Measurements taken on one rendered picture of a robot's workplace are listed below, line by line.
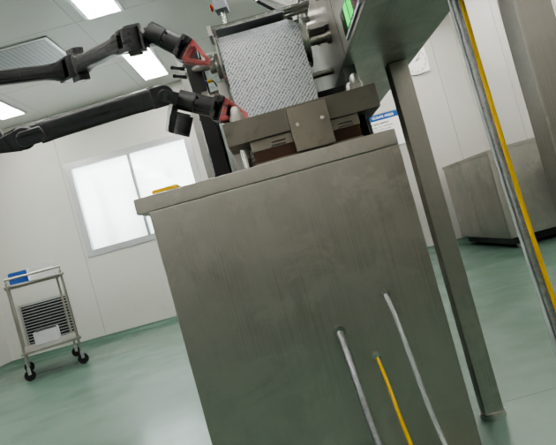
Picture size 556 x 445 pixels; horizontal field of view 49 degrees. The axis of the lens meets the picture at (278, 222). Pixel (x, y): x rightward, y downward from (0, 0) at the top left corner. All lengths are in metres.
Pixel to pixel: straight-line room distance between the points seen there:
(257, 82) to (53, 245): 6.22
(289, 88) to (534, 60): 0.87
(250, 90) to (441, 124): 5.98
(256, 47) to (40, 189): 6.26
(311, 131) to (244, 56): 0.38
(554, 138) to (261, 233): 0.72
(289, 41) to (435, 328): 0.89
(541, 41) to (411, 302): 0.70
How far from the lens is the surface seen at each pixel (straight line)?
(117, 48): 1.92
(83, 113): 1.72
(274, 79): 1.77
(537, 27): 1.08
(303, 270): 1.47
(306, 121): 1.53
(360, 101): 1.57
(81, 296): 7.72
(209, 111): 1.74
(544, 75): 1.07
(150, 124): 7.56
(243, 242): 1.47
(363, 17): 1.42
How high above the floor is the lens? 0.74
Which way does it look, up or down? 1 degrees up
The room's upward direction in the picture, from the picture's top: 15 degrees counter-clockwise
